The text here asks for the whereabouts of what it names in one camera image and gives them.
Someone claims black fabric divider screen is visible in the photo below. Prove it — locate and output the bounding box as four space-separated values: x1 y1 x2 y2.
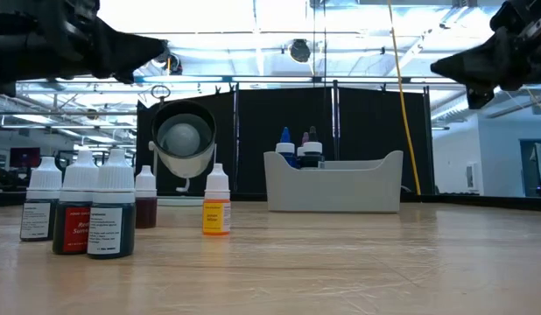
136 81 434 203

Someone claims grey horizontal overhead beam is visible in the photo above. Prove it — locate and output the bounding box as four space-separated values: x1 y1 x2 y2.
0 74 460 87

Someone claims small maroon food coloring bottle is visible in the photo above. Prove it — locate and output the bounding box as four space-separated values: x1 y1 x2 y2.
134 164 158 229

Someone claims large black candy color bottle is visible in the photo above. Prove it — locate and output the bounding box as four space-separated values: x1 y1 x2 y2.
302 125 326 170

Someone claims black round ceiling fixture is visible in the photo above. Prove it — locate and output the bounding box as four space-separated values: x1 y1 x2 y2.
289 38 313 64

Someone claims white spotlight lamp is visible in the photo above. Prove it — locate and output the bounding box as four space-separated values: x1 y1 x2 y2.
147 99 218 207

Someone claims dark computer monitor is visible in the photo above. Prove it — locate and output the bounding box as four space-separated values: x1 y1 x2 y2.
9 147 42 170

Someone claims small dark teal coloring bottle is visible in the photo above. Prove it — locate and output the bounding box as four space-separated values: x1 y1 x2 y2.
86 148 137 260

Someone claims grey plastic storage bin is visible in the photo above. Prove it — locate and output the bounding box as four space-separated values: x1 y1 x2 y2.
262 150 404 214

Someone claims small red sunset coloring bottle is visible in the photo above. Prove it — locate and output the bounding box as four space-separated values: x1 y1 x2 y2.
52 148 100 256

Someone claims small lemon yellow coloring bottle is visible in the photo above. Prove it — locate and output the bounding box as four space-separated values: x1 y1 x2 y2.
202 163 232 237

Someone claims yellow hanging cable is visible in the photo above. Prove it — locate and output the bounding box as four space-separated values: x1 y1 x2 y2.
386 0 423 197

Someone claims black aluminium table frame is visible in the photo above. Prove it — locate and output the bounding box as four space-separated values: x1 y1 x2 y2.
0 188 541 213

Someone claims small black food coloring bottle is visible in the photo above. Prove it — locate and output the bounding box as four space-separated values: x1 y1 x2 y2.
19 156 63 242

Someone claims large blue candy color bottle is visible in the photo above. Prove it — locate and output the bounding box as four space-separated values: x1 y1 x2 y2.
275 126 298 170

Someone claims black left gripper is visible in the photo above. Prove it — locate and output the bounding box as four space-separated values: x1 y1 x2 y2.
0 0 169 95

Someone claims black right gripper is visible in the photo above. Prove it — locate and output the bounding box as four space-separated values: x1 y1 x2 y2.
430 0 541 110

